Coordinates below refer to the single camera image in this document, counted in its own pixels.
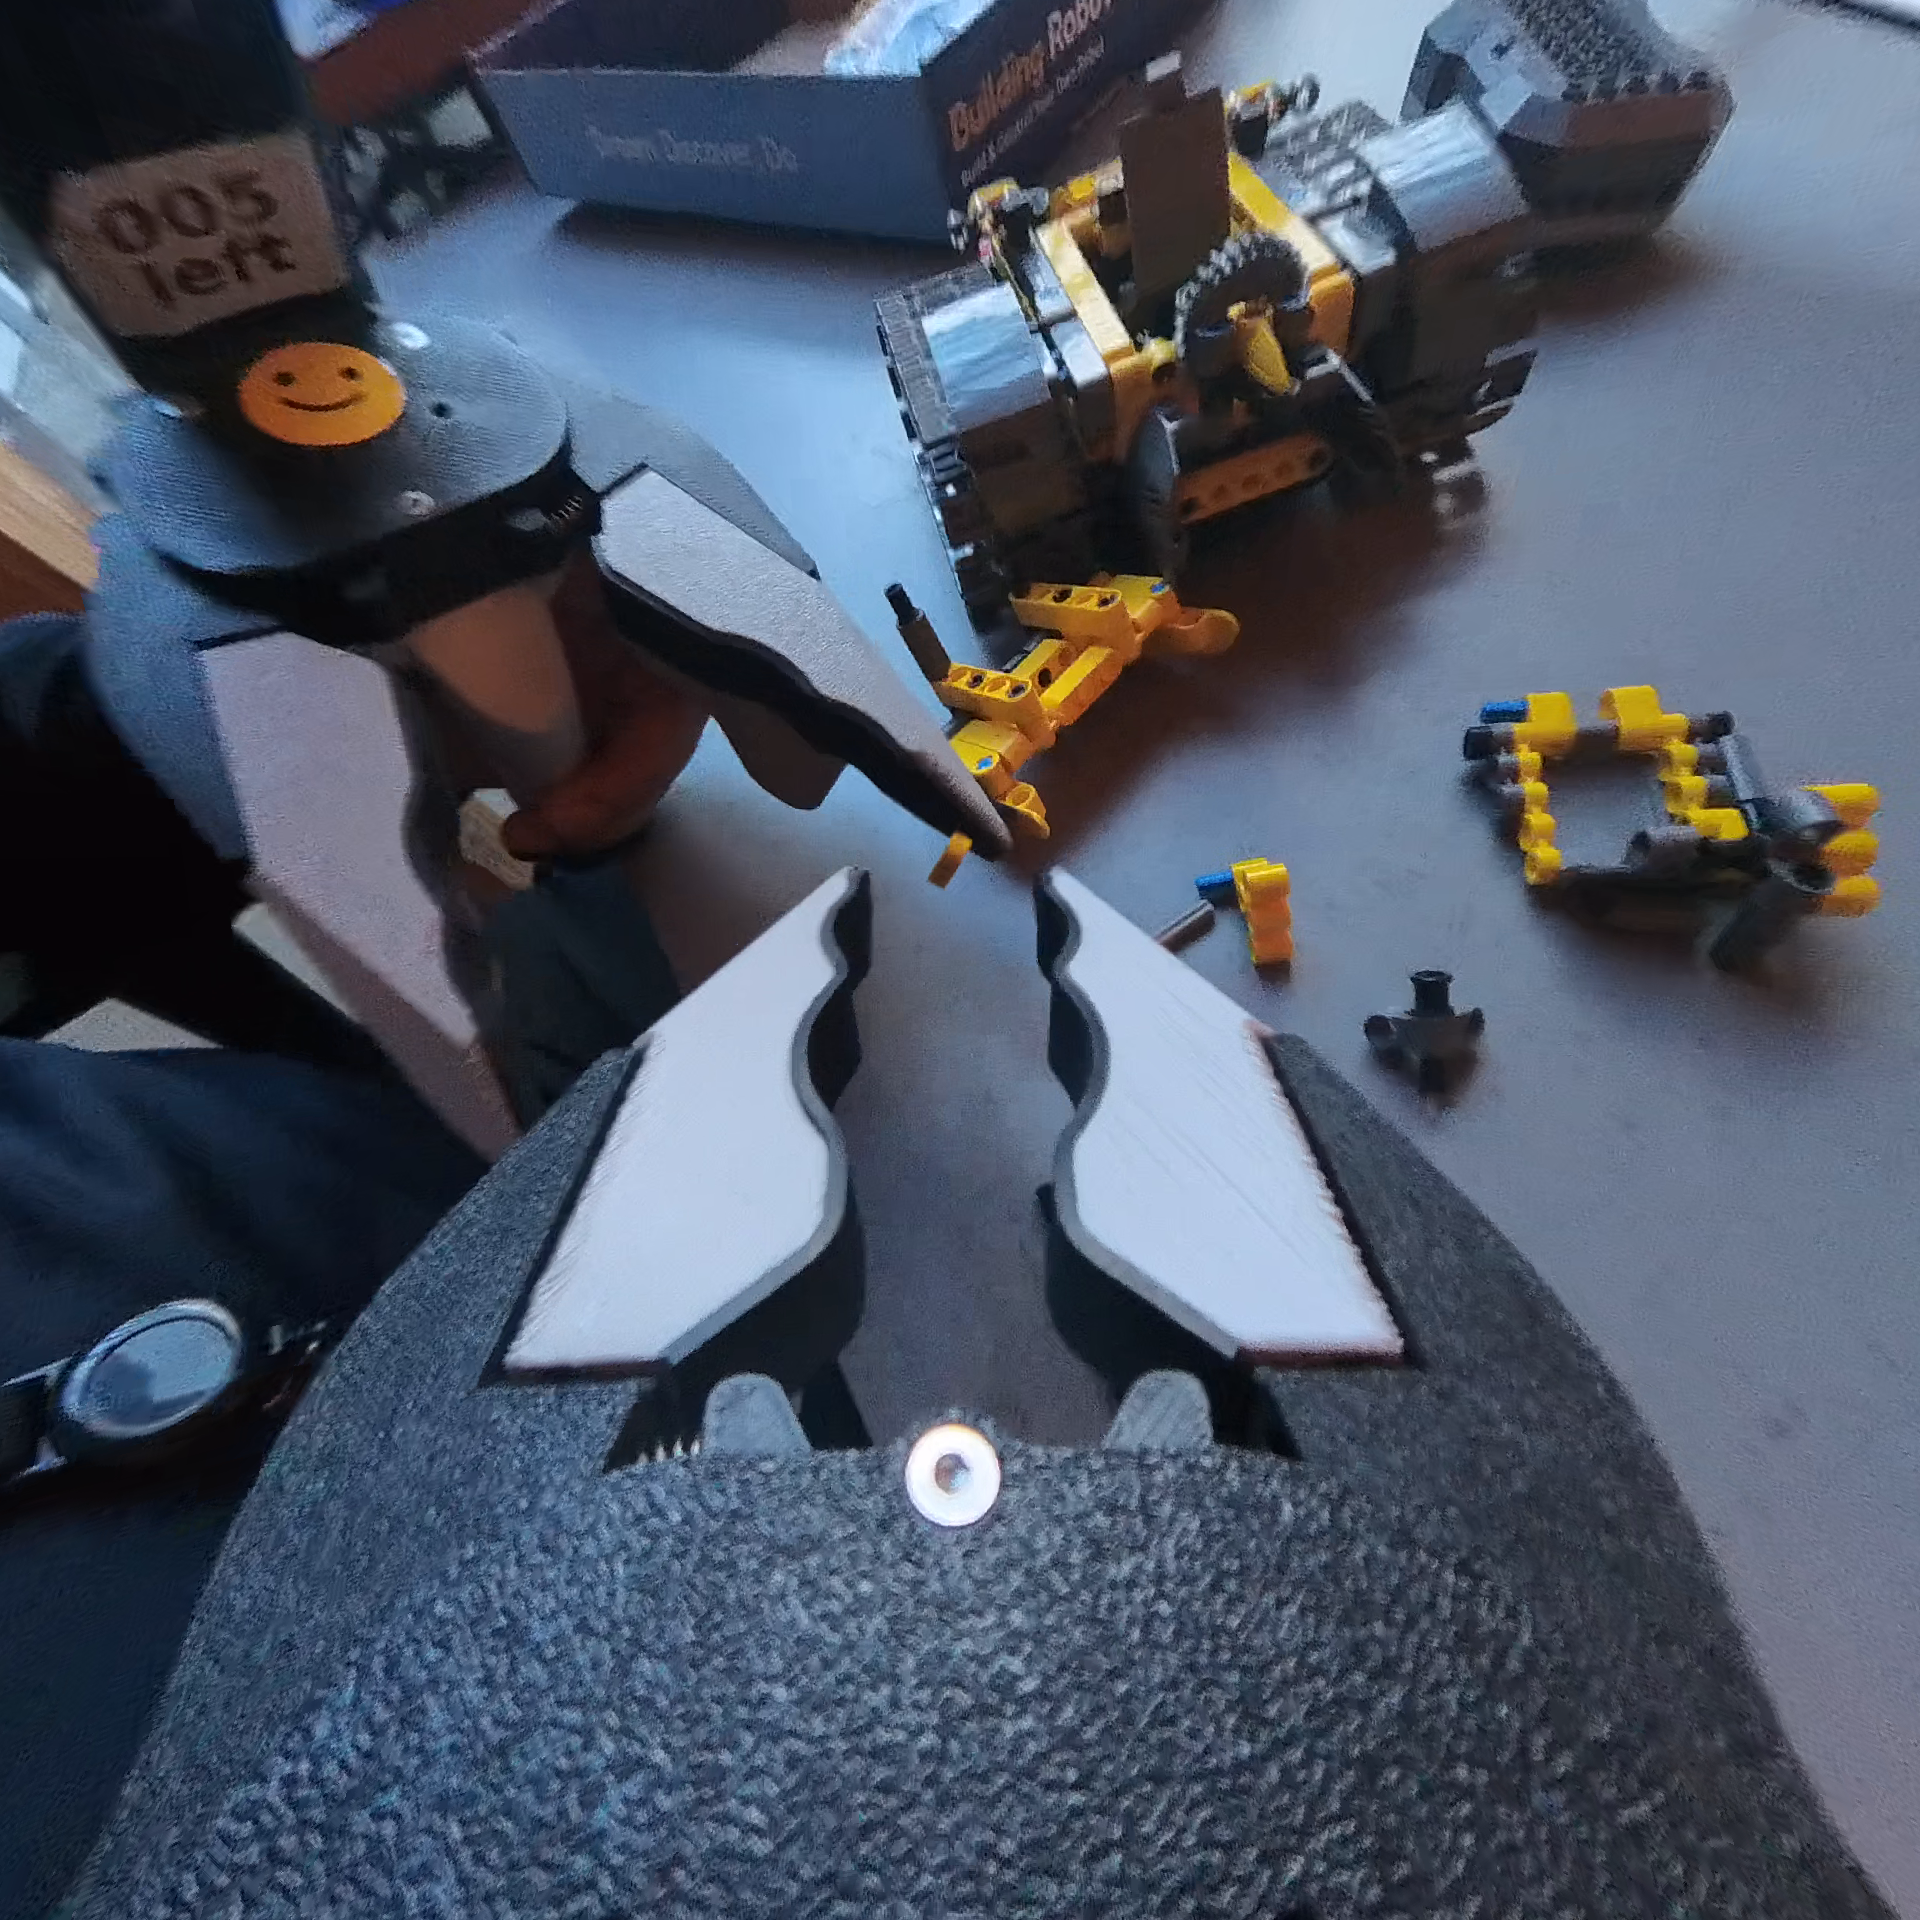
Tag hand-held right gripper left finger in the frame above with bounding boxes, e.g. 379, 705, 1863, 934
498, 863, 875, 1378

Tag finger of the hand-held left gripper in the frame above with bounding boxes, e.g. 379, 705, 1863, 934
593, 462, 1020, 863
194, 642, 523, 1161

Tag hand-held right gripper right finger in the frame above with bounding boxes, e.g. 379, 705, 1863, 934
1031, 866, 1407, 1366

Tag black connector with blue pin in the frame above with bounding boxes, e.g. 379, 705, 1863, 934
1362, 969, 1487, 1087

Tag yellow bent brick piece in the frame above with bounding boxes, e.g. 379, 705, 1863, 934
1199, 857, 1297, 965

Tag person's left forearm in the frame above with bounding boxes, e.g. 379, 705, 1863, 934
0, 613, 257, 1038

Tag person's left hand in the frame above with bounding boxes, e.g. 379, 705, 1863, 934
508, 701, 710, 863

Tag person's dark hooded top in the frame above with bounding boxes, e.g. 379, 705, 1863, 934
0, 854, 676, 1920

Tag blue cardboard kit box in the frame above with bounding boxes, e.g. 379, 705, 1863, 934
470, 0, 1215, 249

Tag yellow black toy tracked vehicle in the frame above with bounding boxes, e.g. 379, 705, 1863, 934
873, 76, 1547, 633

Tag round black badge reel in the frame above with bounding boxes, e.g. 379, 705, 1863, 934
45, 1295, 249, 1479

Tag black brick shell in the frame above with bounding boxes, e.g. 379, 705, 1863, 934
1402, 0, 1735, 242

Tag yellow and grey brick frame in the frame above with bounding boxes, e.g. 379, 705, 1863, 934
1463, 686, 1884, 969

